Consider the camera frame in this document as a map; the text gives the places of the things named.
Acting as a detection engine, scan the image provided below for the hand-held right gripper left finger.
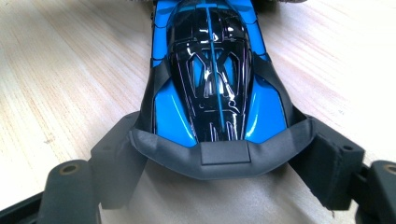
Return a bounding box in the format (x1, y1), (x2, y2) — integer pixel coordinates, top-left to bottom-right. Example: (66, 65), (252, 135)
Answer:
(90, 111), (149, 210)

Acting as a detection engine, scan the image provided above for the blue toy car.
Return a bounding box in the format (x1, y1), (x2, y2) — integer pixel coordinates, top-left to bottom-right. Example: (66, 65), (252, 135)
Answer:
(128, 0), (316, 181)

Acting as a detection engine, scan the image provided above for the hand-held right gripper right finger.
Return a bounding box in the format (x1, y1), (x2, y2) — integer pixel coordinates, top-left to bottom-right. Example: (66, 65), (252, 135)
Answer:
(289, 115), (366, 211)

